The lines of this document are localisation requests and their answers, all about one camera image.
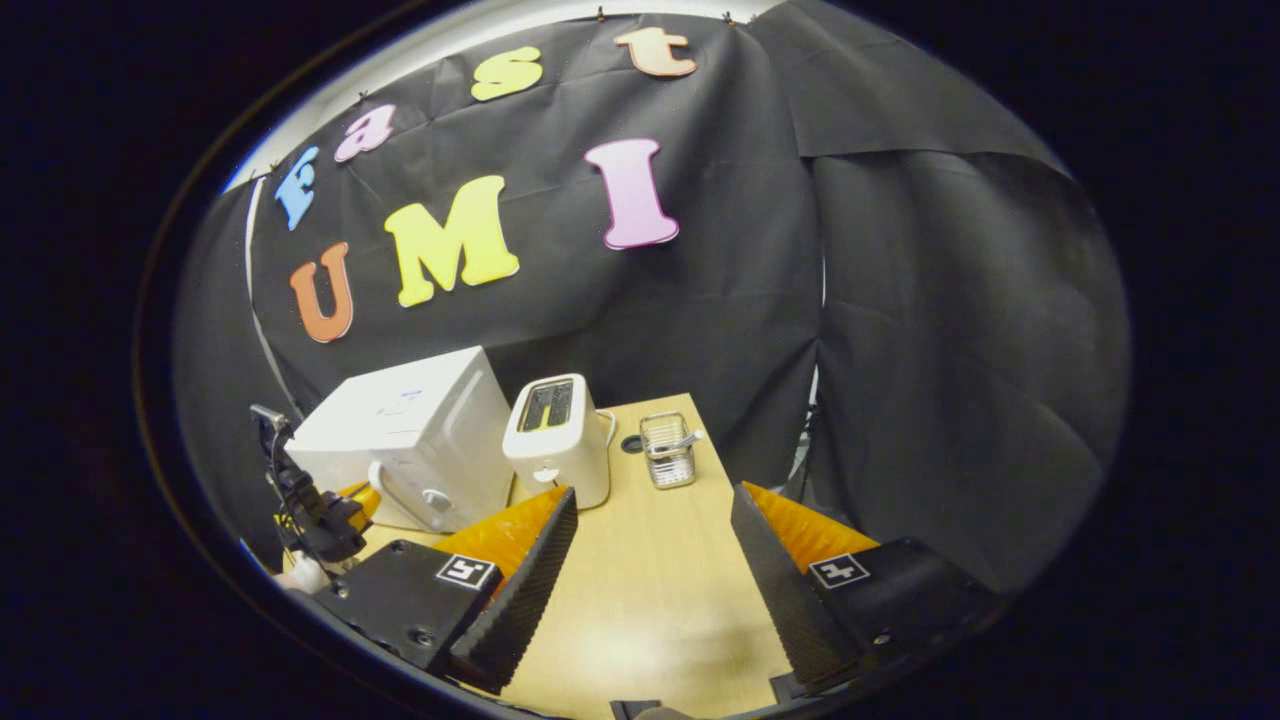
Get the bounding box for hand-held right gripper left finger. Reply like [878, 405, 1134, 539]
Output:
[312, 485, 581, 694]

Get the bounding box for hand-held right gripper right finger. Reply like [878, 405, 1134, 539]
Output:
[730, 483, 1009, 696]

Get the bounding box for white microwave oven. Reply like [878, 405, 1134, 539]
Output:
[285, 345, 516, 534]

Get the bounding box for white toaster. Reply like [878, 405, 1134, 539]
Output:
[502, 373, 613, 511]

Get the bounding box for metal mesh basket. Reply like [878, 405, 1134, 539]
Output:
[640, 412, 698, 490]

